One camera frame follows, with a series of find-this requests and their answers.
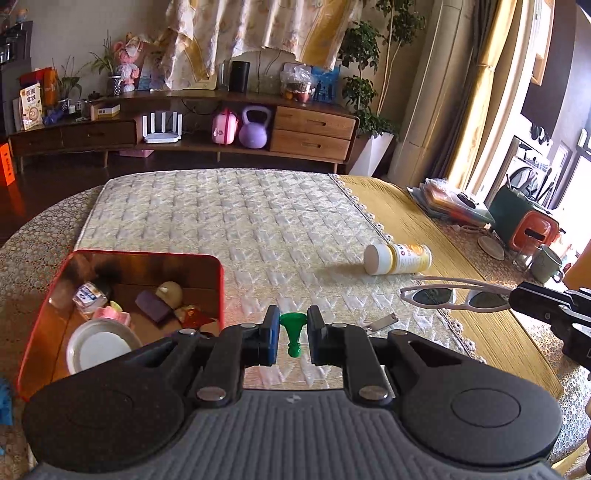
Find grey green mug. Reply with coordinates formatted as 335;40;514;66
530;245;564;284

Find beige quilted table mat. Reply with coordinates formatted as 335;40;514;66
73;167;486;391

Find red metal tin box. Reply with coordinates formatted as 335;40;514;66
17;250;224;400

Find round coaster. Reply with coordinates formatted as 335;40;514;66
477;235;505;261

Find pink doll figure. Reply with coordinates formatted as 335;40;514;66
113;33;144;93

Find blue picture box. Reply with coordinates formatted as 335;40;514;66
311;65;341;104

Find small potted plant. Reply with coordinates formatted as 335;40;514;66
90;33;120;97

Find small white labelled bottle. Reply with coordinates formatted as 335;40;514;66
72;282;108;315

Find bag of fruit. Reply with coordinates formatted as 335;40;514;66
280;65;317;104

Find yellow white supplement bottle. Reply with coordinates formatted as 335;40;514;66
363;244;432;276

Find pink cylinder toy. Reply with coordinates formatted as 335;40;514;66
92;305;131;327

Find yellow woven table runner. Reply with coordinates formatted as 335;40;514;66
341;174;565;398

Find round gold tin can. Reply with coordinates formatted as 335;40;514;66
66;318;142;375

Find wooden tv cabinet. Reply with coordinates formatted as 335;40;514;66
8;90;358;171

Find purple block toy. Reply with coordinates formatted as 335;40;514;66
135;290;174;325

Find yellow curtain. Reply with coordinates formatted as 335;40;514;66
444;1;517;189

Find white wifi router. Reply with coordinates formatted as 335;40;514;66
141;111;183;145

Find stack of colourful folders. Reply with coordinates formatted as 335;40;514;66
407;178;495;227

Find potted green plant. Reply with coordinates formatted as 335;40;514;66
338;1;426;177

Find purple kettlebell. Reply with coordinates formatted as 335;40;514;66
238;106;271;149

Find silver nail clipper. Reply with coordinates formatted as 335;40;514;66
365;312;399;332

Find patterned hanging cloth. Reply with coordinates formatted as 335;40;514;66
160;0;362;90

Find black cylindrical speaker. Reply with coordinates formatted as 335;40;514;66
228;61;250;93

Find white frame sunglasses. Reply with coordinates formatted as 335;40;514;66
400;276;512;313

